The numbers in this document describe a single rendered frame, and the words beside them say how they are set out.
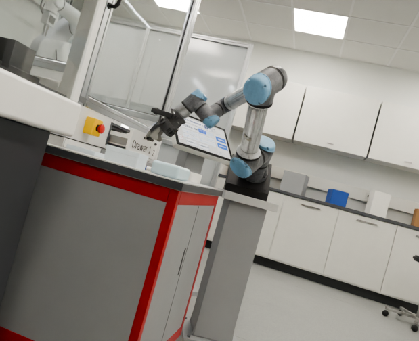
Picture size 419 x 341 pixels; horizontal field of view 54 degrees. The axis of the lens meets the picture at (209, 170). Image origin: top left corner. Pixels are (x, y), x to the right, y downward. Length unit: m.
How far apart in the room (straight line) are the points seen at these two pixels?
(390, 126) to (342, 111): 0.58
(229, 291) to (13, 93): 1.48
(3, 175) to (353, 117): 4.55
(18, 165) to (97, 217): 0.29
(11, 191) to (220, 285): 1.22
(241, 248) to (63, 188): 1.03
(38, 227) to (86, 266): 0.21
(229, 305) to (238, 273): 0.17
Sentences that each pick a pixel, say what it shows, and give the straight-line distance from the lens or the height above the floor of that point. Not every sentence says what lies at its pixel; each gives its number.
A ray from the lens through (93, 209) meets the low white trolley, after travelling 1.39.
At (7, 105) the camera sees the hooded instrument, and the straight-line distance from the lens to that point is 1.09.
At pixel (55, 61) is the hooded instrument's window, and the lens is 1.22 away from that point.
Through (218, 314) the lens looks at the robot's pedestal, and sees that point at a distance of 2.21.
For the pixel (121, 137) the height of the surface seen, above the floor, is 0.87.
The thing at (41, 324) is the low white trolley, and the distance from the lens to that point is 1.53.
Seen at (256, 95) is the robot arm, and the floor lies 1.17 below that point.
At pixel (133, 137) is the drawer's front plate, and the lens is 1.99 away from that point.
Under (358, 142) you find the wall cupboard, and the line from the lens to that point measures 5.28.
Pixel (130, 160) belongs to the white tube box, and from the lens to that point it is 1.43.
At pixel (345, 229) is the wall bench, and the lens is 4.86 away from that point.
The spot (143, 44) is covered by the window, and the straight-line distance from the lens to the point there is 2.23.
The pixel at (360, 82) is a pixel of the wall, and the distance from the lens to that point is 5.82.
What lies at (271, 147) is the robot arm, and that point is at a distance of 2.04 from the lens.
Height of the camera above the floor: 0.79
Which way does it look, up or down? 1 degrees up
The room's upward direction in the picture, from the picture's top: 15 degrees clockwise
